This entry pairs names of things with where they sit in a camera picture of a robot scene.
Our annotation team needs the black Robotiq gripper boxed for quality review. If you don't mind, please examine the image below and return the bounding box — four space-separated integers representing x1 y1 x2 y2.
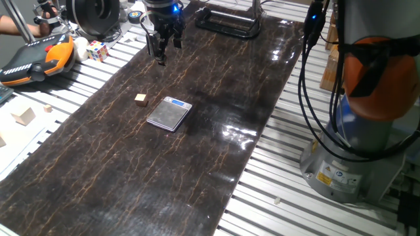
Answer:
144 12 187 67

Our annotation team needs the small wooden cube block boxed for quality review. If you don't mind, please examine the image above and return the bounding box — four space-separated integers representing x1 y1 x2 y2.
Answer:
134 93 149 108

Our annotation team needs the black silver handheld controller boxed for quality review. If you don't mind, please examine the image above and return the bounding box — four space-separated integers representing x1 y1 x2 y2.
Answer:
32 0 64 34

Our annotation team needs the person's forearm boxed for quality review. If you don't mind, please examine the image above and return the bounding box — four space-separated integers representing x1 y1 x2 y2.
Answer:
0 14 41 37

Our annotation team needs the silver digital pocket scale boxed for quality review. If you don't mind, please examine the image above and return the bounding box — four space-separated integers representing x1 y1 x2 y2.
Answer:
146 96 194 133

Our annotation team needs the large pale wooden block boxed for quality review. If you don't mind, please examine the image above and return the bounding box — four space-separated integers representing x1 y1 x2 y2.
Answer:
10 106 37 127

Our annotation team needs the person's hand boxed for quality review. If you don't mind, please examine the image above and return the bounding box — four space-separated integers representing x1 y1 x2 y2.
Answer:
33 6 60 38

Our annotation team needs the Rubik's cube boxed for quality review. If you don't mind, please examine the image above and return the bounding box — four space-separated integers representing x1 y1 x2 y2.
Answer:
85 40 110 63

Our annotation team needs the large black round device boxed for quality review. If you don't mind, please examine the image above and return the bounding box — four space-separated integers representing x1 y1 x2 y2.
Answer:
64 0 121 37

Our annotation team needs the white round object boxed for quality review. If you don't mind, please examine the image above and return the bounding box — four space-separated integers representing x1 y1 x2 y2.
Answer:
72 36 90 62

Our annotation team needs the dark marble pattern mat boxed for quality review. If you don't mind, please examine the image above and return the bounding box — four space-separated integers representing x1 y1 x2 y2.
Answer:
0 0 305 236

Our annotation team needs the orange black teach pendant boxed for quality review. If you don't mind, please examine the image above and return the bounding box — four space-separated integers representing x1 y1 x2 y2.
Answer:
0 33 77 87

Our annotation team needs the black plug with blue light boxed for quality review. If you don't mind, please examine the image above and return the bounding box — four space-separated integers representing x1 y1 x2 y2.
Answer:
303 0 328 50

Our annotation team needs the grey metal pole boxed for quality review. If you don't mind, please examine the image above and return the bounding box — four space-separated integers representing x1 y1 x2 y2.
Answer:
1 0 36 44

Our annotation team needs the small cardboard box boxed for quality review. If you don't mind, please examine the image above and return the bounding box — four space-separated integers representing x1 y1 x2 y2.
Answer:
324 12 339 52

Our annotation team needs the large cardboard box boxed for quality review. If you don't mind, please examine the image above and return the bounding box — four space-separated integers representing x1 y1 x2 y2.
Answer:
319 44 346 93

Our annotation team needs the dark keypad device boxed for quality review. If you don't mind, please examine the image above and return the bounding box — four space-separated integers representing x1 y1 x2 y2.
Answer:
0 85 14 104

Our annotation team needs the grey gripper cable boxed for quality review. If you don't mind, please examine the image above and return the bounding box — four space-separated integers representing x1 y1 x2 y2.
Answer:
138 10 156 34

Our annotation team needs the black rectangular frame stand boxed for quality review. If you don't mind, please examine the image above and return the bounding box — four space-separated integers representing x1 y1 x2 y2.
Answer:
194 6 263 40

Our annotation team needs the upright metal post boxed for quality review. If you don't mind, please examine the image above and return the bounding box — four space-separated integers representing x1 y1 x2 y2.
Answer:
251 0 263 18

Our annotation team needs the black cable bundle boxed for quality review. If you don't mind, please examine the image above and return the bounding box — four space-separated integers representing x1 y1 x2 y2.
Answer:
297 0 420 164

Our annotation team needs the black strap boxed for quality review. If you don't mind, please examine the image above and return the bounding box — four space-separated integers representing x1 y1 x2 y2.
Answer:
339 34 420 98

